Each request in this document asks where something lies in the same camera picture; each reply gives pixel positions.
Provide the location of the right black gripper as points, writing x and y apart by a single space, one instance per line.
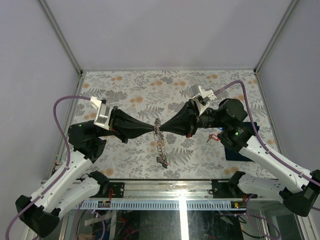
185 122

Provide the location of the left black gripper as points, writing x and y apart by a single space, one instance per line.
118 118

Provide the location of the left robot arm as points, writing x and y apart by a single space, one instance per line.
43 210

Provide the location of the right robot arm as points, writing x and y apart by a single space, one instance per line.
297 188

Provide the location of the key with red tag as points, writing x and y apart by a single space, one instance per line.
213 137

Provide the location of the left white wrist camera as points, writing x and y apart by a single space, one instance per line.
103 114

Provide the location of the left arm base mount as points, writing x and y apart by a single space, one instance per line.
115 190

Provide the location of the aluminium front rail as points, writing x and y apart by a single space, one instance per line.
134 190

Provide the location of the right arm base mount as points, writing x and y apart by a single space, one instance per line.
222 189

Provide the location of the slotted cable duct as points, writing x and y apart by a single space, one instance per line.
121 204

